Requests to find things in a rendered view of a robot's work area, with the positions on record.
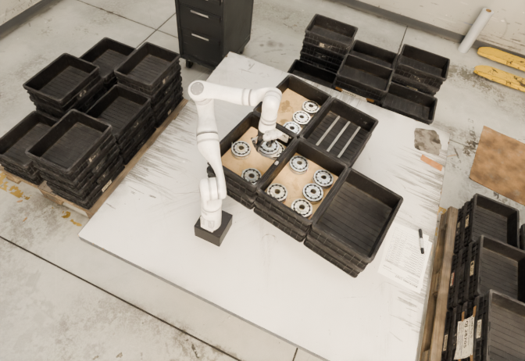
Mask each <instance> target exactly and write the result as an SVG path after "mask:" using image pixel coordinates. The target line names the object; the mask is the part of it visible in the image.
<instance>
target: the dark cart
mask: <svg viewBox="0 0 525 361"><path fill-rule="evenodd" d="M174 1H175V10H176V18H177V34H178V43H179V52H180V57H181V58H182V59H186V61H185V62H186V67H188V68H191V67H192V65H193V63H196V64H198V65H200V66H204V67H206V68H208V69H211V70H214V69H215V68H217V67H218V65H219V64H220V63H221V62H222V60H223V59H224V58H225V57H226V55H227V54H228V53H229V52H234V53H237V54H239V53H241V54H242V53H243V51H244V49H245V46H246V45H247V43H248V42H249V41H250V37H251V29H252V13H253V4H254V0H174Z"/></svg>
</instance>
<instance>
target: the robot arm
mask: <svg viewBox="0 0 525 361"><path fill-rule="evenodd" d="M188 94H189V95H190V97H191V98H192V100H193V101H194V102H195V104H196V107H197V111H198V125H197V129H196V139H197V146H198V150H199V151H200V153H201V154H202V155H203V156H204V157H205V159H206V160H207V161H208V162H209V164H210V165H211V166H212V168H213V169H214V171H215V174H216V177H210V178H204V179H201V180H200V182H199V193H200V199H201V217H200V218H201V227H202V228H204V229H206V230H208V231H210V232H213V231H214V230H216V229H218V228H219V227H220V224H221V216H222V199H224V198H226V196H227V186H226V182H225V178H224V174H223V167H222V162H221V156H220V142H219V136H218V131H217V126H216V119H215V115H214V98H215V99H220V100H224V101H227V102H231V103H234V104H237V105H249V106H256V105H258V103H259V102H262V113H261V118H260V121H259V128H258V134H257V135H256V137H255V138H251V140H252V144H253V146H254V148H255V150H256V151H257V152H258V153H259V150H260V147H261V145H263V142H265V141H266V146H267V147H270V145H271V144H274V142H275V141H276V140H277V139H278V138H281V137H282V134H283V133H282V132H281V131H278V130H275V127H276V121H277V111H278V109H279V105H280V101H281V98H282V93H281V91H280V90H279V89H277V88H272V87H268V88H259V89H247V88H233V87H227V86H223V85H218V84H212V83H209V82H206V81H203V80H196V81H194V82H192V83H191V84H190V85H189V87H188ZM256 140H257V143H256Z"/></svg>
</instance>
